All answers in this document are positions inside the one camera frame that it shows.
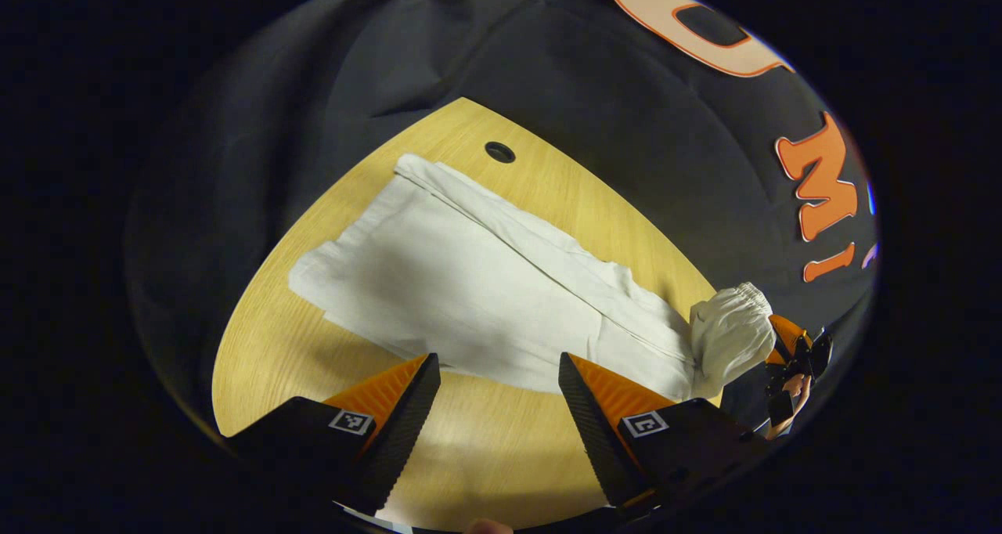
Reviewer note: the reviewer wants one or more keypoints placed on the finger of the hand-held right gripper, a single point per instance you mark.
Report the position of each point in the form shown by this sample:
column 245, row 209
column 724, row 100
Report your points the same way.
column 789, row 338

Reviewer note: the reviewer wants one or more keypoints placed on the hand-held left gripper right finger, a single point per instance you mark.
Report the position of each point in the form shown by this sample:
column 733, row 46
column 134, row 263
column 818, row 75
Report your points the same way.
column 599, row 440

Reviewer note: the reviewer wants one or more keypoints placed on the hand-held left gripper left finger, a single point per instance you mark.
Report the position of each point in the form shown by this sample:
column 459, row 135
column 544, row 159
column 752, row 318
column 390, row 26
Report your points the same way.
column 403, row 440

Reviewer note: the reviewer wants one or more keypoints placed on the white jeans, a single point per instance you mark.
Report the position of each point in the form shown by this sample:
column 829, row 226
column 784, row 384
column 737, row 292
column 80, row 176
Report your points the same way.
column 470, row 283

